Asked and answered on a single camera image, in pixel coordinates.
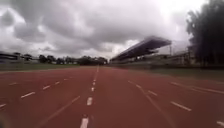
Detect row of distant trees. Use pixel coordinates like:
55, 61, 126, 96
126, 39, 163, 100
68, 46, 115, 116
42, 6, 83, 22
13, 51, 109, 66

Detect roofed grandstand building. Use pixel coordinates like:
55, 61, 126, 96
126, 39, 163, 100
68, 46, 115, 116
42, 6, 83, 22
109, 35, 198, 70

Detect red running track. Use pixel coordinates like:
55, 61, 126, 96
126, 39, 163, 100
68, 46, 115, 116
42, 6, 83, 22
0, 65, 224, 128

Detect grass strip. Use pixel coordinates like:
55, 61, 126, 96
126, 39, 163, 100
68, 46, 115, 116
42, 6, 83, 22
133, 66, 224, 83

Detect green grass field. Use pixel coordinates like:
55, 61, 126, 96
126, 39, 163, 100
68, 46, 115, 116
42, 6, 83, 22
0, 62, 81, 72

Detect tall dark trees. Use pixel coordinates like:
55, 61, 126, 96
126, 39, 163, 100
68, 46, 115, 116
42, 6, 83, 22
185, 0, 224, 68

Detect low building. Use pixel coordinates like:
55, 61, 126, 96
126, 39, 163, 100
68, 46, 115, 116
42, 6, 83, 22
0, 51, 39, 65

